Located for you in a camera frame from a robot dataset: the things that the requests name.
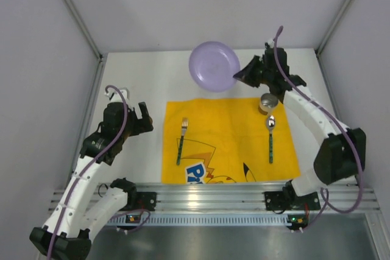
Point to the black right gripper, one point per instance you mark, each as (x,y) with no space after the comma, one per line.
(256,69)

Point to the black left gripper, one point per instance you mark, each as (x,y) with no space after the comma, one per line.
(140,122)

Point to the metal cup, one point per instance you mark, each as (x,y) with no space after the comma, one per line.
(268,103)

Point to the fork with teal handle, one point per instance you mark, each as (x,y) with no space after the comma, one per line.
(184,128)

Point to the purple plastic plate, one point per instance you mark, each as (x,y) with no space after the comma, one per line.
(212,66)

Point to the spoon with teal handle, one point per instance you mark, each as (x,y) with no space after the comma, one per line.
(270,125)

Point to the yellow Pikachu cloth placemat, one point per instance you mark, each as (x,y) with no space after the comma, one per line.
(226,142)

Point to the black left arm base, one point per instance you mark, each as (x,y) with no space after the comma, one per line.
(141,200)

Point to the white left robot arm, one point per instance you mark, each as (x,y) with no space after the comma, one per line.
(71,228)

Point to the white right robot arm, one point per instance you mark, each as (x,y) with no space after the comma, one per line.
(342,150)

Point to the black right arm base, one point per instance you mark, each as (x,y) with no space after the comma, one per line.
(278,202)

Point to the perforated cable duct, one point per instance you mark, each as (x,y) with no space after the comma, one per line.
(208,220)

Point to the aluminium mounting rail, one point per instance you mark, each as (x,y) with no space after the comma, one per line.
(244,197)

